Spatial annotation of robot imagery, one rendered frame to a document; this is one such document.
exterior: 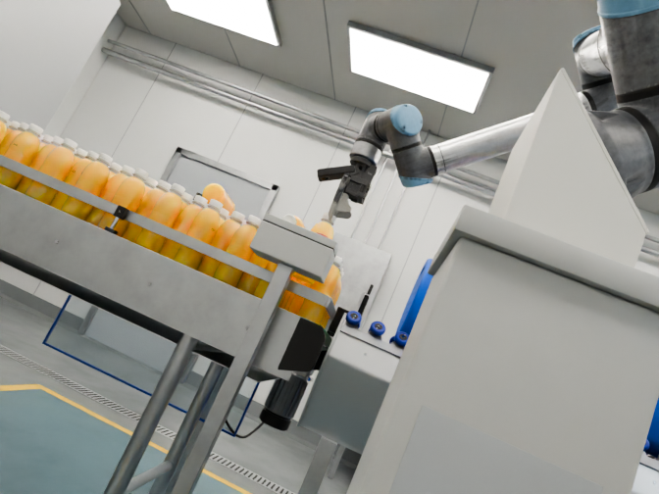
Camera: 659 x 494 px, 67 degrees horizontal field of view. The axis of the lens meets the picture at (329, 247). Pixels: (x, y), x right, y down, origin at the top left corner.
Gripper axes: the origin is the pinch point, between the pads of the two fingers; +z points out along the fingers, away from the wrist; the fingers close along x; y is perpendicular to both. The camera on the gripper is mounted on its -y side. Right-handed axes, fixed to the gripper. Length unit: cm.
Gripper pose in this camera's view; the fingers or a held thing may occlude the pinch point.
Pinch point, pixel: (329, 218)
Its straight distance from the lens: 147.2
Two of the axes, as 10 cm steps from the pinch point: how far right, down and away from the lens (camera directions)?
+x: 0.5, 2.4, 9.7
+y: 9.2, 3.8, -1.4
